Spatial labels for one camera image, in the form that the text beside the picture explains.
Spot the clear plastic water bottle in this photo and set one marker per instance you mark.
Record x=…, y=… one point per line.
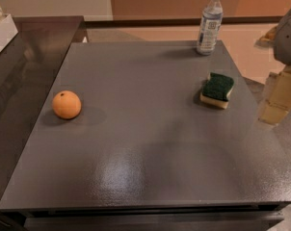
x=211, y=20

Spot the green and yellow sponge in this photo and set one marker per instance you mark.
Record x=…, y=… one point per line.
x=216, y=90

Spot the dark glossy side table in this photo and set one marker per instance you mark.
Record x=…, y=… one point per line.
x=28, y=67

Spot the white box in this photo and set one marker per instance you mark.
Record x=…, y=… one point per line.
x=8, y=31

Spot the orange fruit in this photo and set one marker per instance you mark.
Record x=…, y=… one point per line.
x=66, y=104

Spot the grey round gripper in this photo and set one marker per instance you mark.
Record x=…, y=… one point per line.
x=288, y=40

